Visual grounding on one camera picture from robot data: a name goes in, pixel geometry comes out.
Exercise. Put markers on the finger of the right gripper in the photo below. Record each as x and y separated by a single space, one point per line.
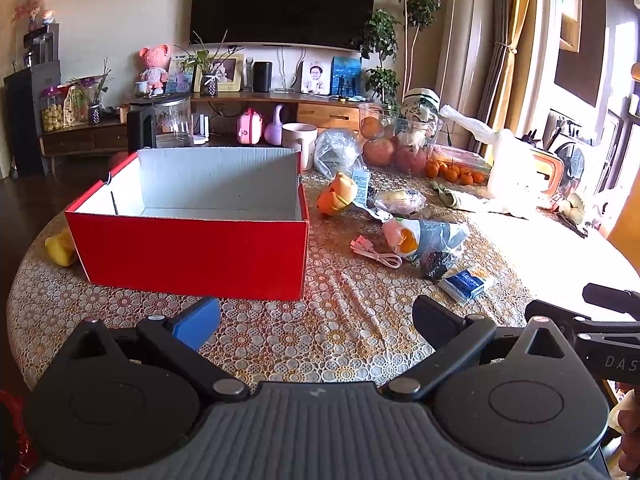
571 324
621 301

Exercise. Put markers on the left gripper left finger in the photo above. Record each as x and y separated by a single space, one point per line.
174 343

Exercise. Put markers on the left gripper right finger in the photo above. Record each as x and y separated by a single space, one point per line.
457 343

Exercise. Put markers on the blue tissue pack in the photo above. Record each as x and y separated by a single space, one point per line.
467 284

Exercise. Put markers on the dark snack packet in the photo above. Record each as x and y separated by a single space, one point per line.
434 265

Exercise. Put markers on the orange print snack bag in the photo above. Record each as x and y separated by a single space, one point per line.
410 239

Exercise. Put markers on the bread bun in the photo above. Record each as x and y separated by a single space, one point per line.
402 202

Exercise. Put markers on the orange yellow squeeze toy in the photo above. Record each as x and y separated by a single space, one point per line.
338 195

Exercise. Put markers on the small milk carton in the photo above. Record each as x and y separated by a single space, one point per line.
362 179

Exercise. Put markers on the person right hand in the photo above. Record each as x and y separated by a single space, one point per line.
628 420

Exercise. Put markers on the red cardboard box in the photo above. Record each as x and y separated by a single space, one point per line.
226 222

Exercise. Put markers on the green dish cloth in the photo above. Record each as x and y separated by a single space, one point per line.
455 199

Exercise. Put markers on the yellow rubber duck toy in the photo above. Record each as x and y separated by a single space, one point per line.
61 248

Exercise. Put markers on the white plastic bag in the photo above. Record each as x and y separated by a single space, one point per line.
513 182

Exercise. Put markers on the pile of small tangerines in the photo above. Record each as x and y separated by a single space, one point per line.
454 173

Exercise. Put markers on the clear glass fruit bowl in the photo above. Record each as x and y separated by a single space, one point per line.
389 140

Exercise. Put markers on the glass electric kettle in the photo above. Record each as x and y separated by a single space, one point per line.
161 122

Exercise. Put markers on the clear plastic zip bag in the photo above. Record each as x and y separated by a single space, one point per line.
338 150

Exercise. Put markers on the wooden tv cabinet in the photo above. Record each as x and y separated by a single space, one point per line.
223 111

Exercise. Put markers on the purple vase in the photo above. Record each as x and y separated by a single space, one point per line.
273 131

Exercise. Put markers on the pink ceramic mug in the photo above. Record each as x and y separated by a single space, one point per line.
301 137

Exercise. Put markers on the snack jar pink lid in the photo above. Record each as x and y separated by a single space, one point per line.
51 103

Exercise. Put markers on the potted grass plant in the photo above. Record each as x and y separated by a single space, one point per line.
195 58

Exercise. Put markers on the blue picture card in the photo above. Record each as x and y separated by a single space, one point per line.
345 76

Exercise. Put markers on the black speaker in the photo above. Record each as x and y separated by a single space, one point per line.
262 76

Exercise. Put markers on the pink plush bear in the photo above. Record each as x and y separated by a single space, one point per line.
155 61

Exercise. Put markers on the yellow curtain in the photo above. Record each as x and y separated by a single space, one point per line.
509 20

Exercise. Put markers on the black television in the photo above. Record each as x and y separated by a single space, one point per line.
336 24

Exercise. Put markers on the potted green tree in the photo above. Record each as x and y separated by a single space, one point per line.
390 35

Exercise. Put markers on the framed photo cream frame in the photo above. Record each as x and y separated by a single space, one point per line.
228 71

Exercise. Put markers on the child portrait photo frame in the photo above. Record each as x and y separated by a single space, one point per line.
315 78

